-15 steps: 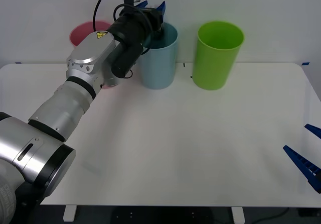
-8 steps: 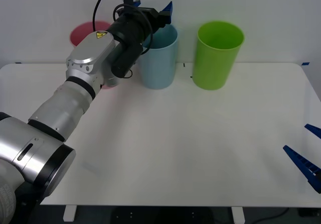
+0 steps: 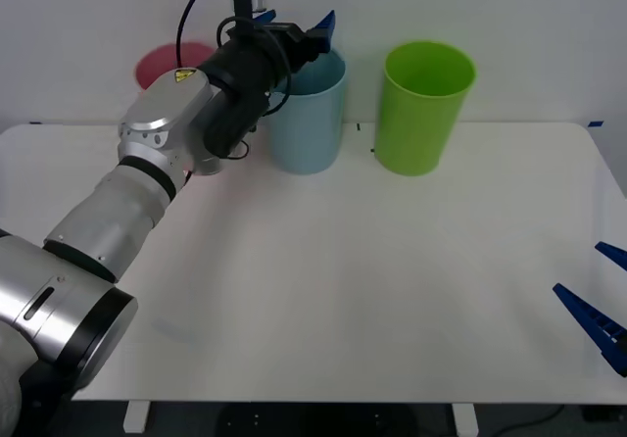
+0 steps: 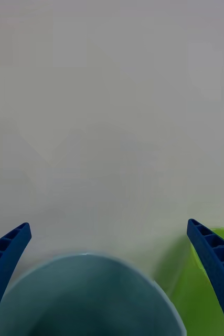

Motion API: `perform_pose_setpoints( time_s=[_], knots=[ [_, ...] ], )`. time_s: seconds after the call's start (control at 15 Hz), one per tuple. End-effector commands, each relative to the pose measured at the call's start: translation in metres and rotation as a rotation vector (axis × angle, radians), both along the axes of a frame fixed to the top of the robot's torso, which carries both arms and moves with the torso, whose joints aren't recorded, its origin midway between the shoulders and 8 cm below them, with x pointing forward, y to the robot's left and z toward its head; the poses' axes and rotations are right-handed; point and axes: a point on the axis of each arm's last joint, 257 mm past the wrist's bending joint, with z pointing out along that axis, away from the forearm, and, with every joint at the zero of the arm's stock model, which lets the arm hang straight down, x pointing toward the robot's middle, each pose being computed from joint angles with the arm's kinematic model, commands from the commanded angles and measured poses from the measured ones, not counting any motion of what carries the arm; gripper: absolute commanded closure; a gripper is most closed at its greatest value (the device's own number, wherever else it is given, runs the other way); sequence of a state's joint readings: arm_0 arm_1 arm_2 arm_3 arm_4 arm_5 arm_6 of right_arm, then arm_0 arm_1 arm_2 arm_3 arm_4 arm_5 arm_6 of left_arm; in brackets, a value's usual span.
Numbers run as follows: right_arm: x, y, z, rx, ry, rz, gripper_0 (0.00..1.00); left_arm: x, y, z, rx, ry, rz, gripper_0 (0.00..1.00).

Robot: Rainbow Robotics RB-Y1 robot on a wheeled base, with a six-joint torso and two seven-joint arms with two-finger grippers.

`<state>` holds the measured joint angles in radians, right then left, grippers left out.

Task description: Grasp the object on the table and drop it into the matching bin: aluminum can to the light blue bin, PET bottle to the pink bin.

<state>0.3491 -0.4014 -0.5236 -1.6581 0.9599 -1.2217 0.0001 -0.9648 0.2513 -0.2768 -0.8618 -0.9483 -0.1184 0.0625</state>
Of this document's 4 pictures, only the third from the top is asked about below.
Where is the pink plastic waste bin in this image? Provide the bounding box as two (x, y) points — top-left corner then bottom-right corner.
(135, 42), (217, 93)

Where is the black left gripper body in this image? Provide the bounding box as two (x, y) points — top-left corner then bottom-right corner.
(265, 21), (328, 73)

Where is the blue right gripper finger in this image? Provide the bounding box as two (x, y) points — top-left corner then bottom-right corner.
(552, 282), (627, 377)
(594, 241), (627, 267)

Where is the pale blue plastic waste bin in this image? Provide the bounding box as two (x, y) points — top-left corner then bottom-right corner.
(266, 47), (348, 176)

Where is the white table leg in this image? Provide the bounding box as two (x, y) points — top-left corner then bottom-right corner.
(122, 401), (149, 433)
(452, 404), (480, 437)

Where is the green plastic waste bin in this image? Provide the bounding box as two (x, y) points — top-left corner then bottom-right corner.
(373, 39), (477, 177)

